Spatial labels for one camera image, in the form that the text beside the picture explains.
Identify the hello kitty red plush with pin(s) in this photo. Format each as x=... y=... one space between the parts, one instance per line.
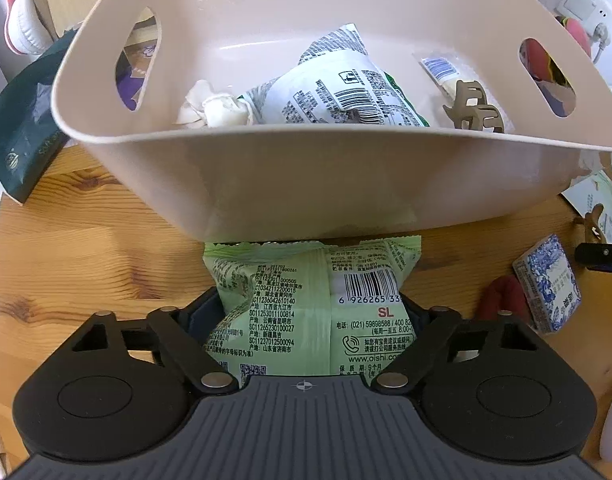
x=504 y=293

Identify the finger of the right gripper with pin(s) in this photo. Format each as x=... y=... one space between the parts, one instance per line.
x=595 y=257

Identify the beige hair claw clip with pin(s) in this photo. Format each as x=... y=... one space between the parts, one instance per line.
x=471 y=110

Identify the pink hamburger plush toy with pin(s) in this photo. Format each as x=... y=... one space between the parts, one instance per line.
x=544 y=71

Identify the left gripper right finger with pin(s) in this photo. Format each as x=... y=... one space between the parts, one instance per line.
x=434 y=327

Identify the white wall socket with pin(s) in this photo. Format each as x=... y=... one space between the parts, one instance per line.
x=589 y=13

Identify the dark green paper bag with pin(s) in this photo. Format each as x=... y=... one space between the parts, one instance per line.
x=29 y=136

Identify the white crumpled candy wrapper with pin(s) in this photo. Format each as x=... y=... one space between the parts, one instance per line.
x=203 y=107

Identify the small blue-label sachet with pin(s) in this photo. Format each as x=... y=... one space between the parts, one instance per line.
x=443 y=73

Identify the purple floral table mat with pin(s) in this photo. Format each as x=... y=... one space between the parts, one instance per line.
x=131 y=69

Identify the red white headphones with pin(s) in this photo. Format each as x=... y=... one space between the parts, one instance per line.
x=28 y=28

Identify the light green snack bag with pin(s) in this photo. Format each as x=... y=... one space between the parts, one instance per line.
x=310 y=308

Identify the blue white porcelain-pattern box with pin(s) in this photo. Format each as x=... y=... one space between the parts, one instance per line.
x=549 y=284

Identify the white green snack packet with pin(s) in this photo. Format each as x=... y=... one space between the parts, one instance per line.
x=335 y=82

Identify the green clover booklet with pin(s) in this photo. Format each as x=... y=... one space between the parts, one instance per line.
x=589 y=192

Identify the beige plastic storage bin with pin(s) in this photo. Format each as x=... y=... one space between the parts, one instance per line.
x=300 y=181

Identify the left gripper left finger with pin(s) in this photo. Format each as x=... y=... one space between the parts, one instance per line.
x=179 y=337

